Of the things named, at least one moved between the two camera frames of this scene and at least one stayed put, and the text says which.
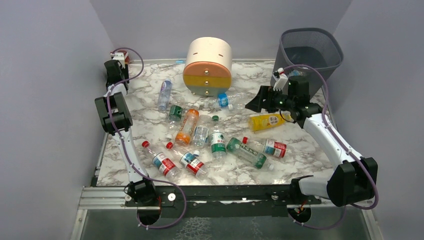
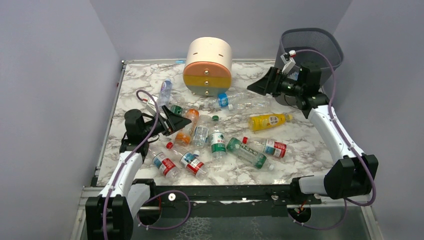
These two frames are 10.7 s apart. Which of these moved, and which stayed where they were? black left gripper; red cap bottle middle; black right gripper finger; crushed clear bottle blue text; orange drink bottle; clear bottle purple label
Moved: black left gripper; black right gripper finger
Stayed: clear bottle purple label; crushed clear bottle blue text; orange drink bottle; red cap bottle middle
